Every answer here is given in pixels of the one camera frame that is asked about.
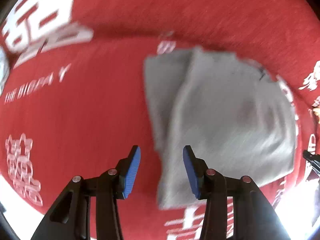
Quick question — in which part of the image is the grey short-sleeved shirt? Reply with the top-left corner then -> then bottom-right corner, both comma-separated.
143,46 -> 298,210

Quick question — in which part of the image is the red printed tablecloth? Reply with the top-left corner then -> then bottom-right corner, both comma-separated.
0,0 -> 320,240

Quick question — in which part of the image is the peach soft object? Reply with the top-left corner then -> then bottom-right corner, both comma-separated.
311,96 -> 320,125

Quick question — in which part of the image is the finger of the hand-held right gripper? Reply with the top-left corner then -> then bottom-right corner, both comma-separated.
302,149 -> 320,174

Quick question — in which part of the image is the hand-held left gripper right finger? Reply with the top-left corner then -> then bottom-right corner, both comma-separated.
182,145 -> 292,240

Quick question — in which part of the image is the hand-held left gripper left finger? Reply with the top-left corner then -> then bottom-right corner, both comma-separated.
31,145 -> 142,240

